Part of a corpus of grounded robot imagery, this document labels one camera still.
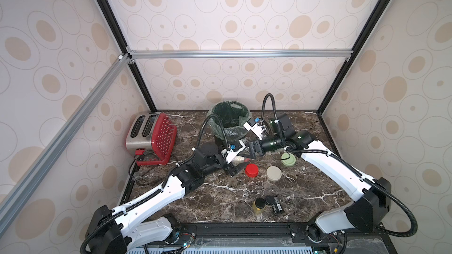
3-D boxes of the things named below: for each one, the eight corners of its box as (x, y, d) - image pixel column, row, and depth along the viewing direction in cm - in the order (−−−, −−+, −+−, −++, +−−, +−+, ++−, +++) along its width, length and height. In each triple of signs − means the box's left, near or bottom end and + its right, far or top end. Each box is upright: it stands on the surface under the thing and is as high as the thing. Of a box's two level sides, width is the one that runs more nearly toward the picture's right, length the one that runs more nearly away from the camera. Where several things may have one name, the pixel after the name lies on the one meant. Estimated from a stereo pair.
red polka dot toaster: (133, 164, 96) (116, 146, 82) (145, 132, 111) (133, 111, 97) (171, 164, 96) (161, 146, 82) (178, 132, 111) (171, 112, 97)
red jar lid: (245, 177, 92) (245, 175, 91) (244, 165, 97) (245, 163, 95) (259, 177, 92) (259, 175, 91) (257, 165, 97) (258, 163, 95)
